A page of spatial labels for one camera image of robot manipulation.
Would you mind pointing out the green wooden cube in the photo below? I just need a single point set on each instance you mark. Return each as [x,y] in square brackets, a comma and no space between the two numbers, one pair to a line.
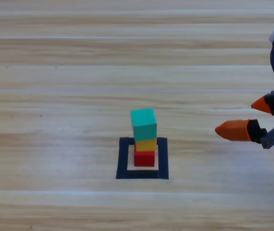
[144,125]

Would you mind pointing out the yellow wooden cube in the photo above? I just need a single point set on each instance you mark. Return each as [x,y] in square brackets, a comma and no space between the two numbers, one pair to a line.
[146,145]

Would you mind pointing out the red wooden cube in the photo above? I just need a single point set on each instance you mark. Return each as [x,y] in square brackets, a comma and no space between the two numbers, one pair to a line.
[144,158]

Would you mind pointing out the black tape square outline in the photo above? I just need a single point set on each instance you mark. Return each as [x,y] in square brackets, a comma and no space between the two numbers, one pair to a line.
[122,158]

